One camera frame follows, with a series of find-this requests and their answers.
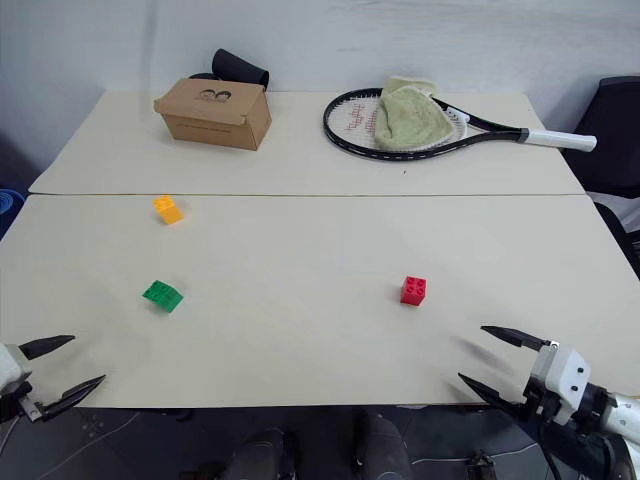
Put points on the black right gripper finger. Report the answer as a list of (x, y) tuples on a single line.
[(515, 338), (495, 397)]

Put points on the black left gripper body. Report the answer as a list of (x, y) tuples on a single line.
[(17, 402)]

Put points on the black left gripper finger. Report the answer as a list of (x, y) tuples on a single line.
[(45, 345), (70, 397)]

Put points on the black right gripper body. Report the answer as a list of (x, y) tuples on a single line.
[(542, 402)]

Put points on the red toy brick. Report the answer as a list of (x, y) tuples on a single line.
[(413, 292)]

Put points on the green toy brick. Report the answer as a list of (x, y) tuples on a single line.
[(163, 296)]

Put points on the yellow toy brick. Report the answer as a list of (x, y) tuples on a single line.
[(170, 212)]

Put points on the dark rounded shape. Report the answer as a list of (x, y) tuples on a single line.
[(382, 447), (262, 457)]

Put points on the blue round object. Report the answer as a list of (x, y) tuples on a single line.
[(9, 207)]

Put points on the black and white tennis racket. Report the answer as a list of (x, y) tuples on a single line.
[(500, 131)]

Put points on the black office chair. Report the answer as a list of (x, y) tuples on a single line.
[(607, 115)]

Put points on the pale green towel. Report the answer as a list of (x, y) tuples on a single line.
[(407, 117)]

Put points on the brown cardboard box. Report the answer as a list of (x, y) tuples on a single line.
[(215, 117)]

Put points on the black rolled sleeve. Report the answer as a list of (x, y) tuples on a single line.
[(235, 67)]

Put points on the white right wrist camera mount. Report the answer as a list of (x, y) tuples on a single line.
[(562, 375)]

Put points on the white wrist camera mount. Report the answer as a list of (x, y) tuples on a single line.
[(11, 367), (562, 375)]

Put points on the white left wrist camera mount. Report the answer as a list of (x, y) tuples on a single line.
[(11, 367)]

